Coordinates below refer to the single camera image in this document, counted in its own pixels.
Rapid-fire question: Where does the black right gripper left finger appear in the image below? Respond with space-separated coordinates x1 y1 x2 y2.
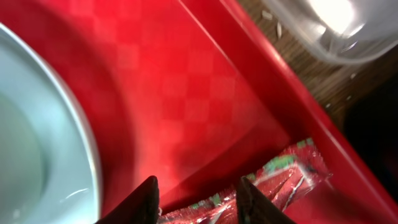
96 175 159 224

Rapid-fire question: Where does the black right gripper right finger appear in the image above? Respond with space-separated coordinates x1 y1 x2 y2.
236 177 295 224

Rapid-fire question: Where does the red snack wrapper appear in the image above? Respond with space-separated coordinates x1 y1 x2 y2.
157 138 331 223

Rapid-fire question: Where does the light blue plate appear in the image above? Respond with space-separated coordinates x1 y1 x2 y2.
1 26 102 223

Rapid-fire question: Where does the clear plastic waste bin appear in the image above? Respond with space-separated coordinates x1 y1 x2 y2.
263 0 397 65

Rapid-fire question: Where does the red plastic serving tray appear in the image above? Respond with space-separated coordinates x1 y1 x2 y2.
1 0 397 223

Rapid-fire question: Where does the black plastic tray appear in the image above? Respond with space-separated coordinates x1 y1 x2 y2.
343 74 397 201

